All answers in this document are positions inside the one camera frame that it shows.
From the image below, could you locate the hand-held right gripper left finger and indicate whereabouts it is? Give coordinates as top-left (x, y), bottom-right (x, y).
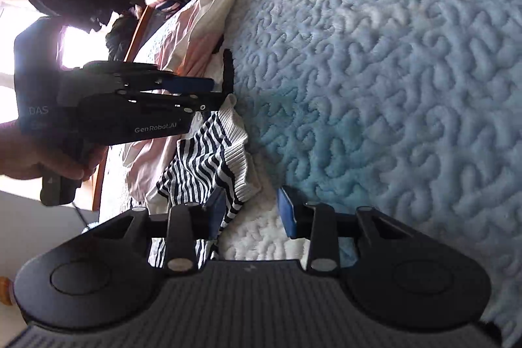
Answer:
top-left (87, 186), bottom-right (228, 274)

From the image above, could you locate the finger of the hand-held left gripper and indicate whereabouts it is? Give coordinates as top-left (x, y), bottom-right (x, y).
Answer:
top-left (122, 49), bottom-right (234, 114)
top-left (116, 74), bottom-right (216, 93)

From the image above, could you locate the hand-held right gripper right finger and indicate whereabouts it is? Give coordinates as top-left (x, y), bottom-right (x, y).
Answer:
top-left (277, 186), bottom-right (413, 275)

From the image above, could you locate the white black-striped sweater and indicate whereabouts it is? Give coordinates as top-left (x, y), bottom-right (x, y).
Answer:
top-left (147, 93), bottom-right (264, 268)

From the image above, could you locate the person's left hand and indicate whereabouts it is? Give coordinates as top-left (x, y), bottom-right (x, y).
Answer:
top-left (0, 119), bottom-right (106, 182)

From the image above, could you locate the pink white garment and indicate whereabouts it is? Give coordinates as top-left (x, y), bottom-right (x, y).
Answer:
top-left (97, 0), bottom-right (239, 208)

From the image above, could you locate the dark bag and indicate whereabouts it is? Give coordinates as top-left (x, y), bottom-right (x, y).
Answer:
top-left (105, 16), bottom-right (140, 62)

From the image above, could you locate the light blue quilted bedspread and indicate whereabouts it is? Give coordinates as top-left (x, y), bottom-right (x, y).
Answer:
top-left (98, 0), bottom-right (522, 336)

